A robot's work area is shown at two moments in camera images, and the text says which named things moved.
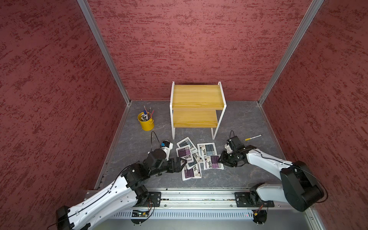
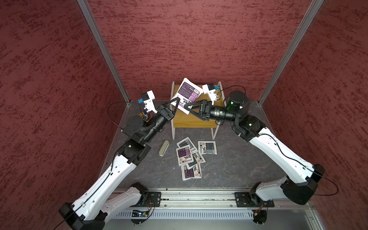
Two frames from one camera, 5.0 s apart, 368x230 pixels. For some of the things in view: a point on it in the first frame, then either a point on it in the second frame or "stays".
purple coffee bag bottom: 194,172 stays
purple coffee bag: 212,162 to 187,92
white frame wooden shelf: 196,106 stays
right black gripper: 224,160 to 202,114
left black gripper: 178,169 to 165,112
